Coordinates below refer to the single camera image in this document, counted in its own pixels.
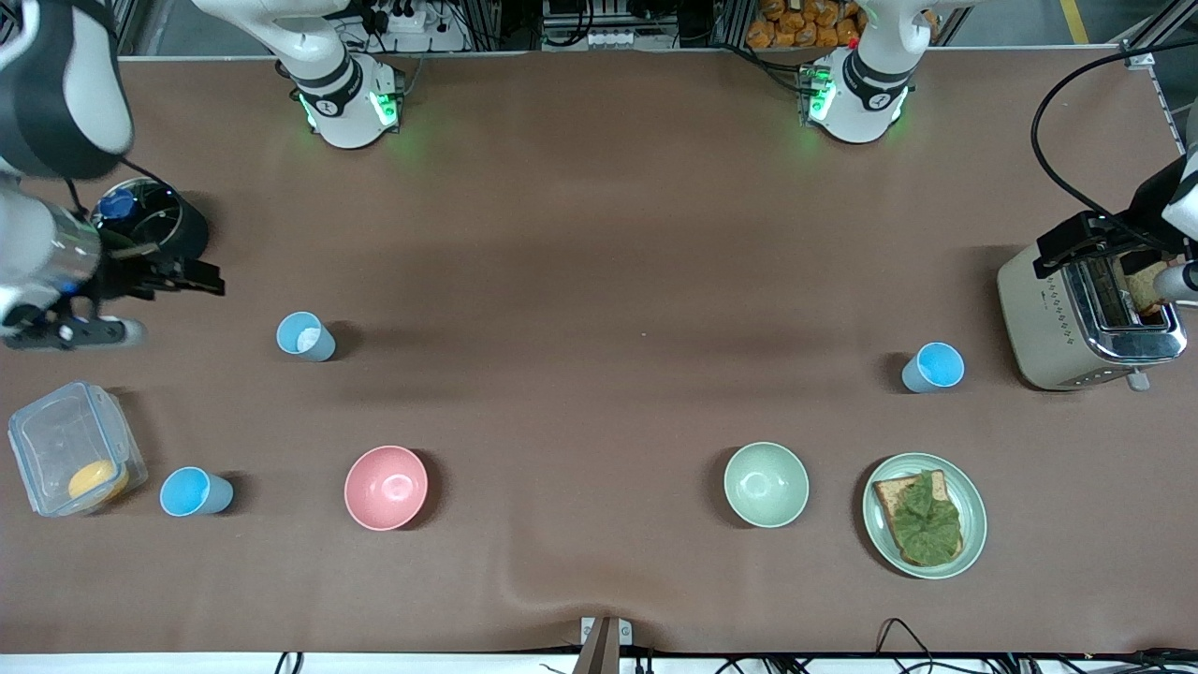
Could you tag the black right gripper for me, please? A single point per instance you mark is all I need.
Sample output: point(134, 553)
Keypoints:
point(124, 278)

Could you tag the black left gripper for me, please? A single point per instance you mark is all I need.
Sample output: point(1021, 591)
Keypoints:
point(1149, 208)

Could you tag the light blue plastic cup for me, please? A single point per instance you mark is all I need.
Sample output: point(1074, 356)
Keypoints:
point(933, 367)
point(306, 337)
point(192, 492)

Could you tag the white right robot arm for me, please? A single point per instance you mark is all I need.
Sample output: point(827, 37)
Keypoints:
point(65, 75)

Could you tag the black cylindrical utensil holder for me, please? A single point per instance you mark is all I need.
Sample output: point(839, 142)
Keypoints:
point(182, 225)

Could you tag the brown toast slice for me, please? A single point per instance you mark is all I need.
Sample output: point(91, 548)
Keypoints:
point(1144, 292)

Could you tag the beige and chrome toaster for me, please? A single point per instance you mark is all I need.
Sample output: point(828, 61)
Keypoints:
point(1039, 318)

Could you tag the clear plastic lidded container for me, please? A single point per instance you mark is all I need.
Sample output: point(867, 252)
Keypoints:
point(56, 440)

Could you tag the orange round food piece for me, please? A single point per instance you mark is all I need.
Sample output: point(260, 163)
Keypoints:
point(96, 480)

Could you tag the pink bowl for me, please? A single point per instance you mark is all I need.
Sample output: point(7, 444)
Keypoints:
point(386, 488)

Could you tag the pale green plate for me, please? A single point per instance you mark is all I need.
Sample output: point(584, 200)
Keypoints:
point(973, 515)

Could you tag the green lettuce leaf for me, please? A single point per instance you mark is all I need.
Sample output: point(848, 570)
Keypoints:
point(927, 520)

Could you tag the brown bread slice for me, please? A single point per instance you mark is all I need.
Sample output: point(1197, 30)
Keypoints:
point(885, 496)

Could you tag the white power strip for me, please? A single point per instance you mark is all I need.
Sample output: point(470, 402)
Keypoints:
point(407, 17)

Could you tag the bag of orange snacks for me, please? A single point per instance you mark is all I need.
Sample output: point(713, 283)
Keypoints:
point(805, 23)

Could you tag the pale green bowl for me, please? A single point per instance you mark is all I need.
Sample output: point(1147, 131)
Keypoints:
point(766, 485)

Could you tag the aluminium frame profile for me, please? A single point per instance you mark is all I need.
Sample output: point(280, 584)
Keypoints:
point(1156, 28)

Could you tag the grey metal camera mount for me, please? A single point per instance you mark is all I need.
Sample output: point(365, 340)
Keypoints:
point(605, 641)

